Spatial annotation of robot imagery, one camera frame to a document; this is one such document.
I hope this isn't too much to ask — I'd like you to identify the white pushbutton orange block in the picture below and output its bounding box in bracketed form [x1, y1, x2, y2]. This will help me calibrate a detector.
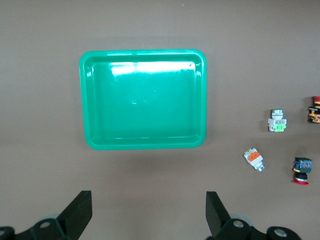
[243, 147, 266, 172]

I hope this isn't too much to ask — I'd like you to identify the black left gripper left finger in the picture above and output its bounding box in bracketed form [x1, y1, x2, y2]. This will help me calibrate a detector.
[31, 190, 93, 240]

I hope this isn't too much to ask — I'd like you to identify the red pushbutton black body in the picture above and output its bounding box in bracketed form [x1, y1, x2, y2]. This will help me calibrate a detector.
[292, 156, 313, 186]

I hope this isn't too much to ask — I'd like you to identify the white pushbutton green block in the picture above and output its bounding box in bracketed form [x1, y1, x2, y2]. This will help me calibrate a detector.
[267, 108, 288, 133]

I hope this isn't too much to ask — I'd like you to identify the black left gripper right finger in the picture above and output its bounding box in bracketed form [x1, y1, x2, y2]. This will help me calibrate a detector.
[206, 191, 251, 240]

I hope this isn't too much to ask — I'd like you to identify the green plastic tray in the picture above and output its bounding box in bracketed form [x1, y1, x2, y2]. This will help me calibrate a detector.
[79, 49, 208, 151]

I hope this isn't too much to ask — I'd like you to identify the red pushbutton orange body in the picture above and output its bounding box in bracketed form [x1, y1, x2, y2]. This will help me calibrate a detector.
[307, 95, 320, 123]

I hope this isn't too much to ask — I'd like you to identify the brown table cover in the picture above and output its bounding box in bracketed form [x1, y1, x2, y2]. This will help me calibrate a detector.
[0, 0, 320, 240]

